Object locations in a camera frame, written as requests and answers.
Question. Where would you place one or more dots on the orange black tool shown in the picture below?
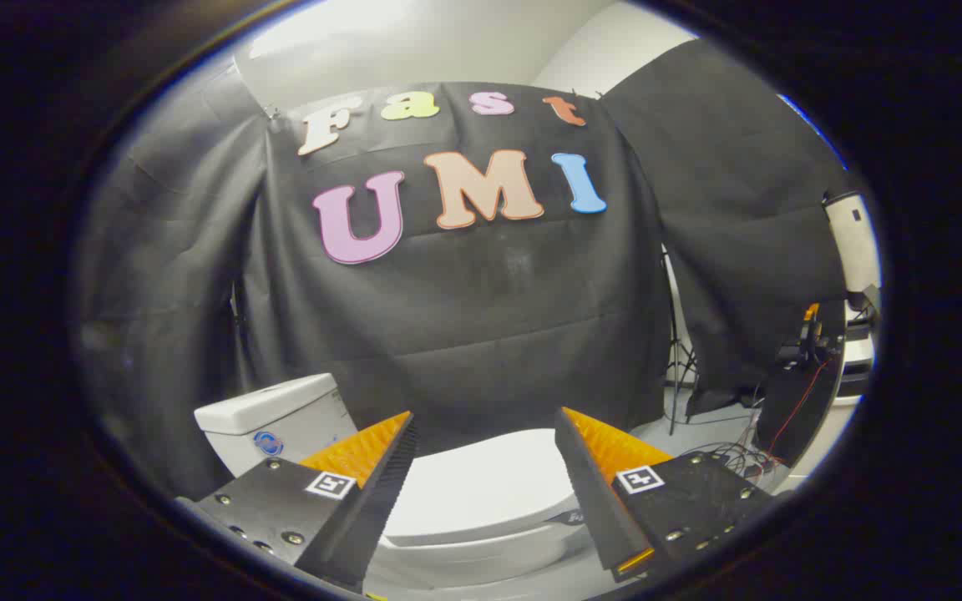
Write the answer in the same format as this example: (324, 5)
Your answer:
(810, 325)

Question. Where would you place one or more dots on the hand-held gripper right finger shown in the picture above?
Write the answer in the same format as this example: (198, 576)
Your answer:
(596, 501)

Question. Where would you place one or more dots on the white toilet bowl with seat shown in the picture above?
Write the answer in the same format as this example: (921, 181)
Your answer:
(481, 561)

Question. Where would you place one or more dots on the black light stand tripod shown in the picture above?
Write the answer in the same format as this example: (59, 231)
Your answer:
(676, 342)

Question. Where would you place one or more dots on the white toilet lid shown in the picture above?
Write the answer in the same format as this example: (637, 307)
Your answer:
(481, 480)

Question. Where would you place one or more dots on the black flat panel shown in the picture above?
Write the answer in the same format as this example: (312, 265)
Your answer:
(794, 409)

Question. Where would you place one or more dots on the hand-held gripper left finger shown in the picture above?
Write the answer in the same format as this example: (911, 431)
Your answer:
(364, 509)

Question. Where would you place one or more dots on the black backdrop cloth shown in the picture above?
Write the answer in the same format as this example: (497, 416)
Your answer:
(168, 275)
(481, 325)
(740, 217)

